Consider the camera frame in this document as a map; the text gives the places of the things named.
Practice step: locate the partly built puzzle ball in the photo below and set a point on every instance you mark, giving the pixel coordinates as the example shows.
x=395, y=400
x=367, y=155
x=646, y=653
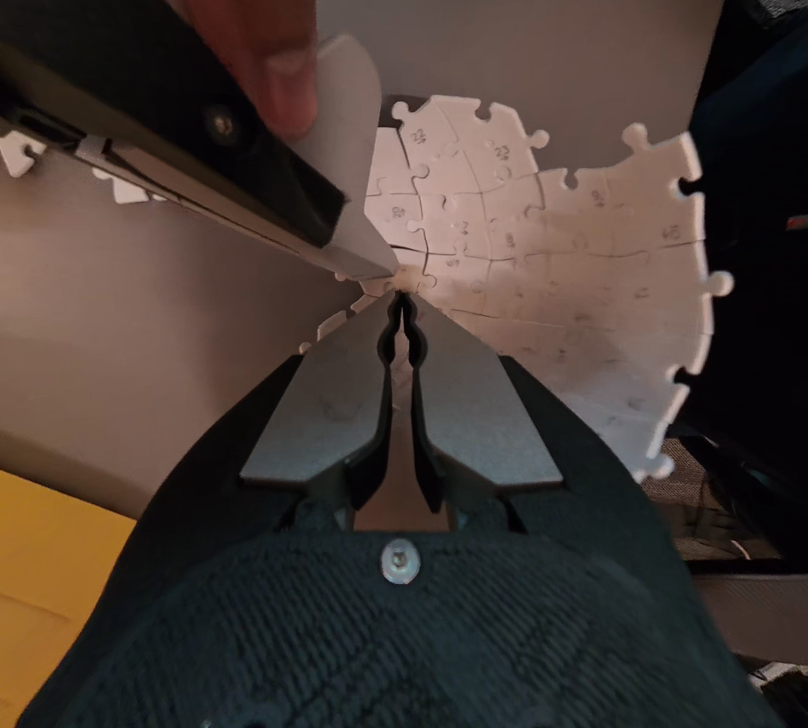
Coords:
x=536, y=267

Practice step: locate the yellow plastic bin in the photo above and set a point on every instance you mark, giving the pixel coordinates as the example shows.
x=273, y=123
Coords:
x=50, y=583

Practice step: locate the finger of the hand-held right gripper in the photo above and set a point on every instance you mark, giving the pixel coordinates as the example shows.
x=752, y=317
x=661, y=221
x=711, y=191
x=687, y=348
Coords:
x=372, y=248
x=240, y=214

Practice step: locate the person's dark-clothed torso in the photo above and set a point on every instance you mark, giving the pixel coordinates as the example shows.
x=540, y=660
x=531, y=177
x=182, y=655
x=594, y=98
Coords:
x=757, y=236

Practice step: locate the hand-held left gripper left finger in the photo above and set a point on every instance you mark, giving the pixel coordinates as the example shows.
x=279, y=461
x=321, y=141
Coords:
x=315, y=419

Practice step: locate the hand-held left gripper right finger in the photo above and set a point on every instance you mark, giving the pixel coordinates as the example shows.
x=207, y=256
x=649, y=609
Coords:
x=486, y=419

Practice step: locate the white puzzle piece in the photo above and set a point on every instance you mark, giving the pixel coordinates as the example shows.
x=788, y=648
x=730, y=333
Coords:
x=22, y=151
x=126, y=188

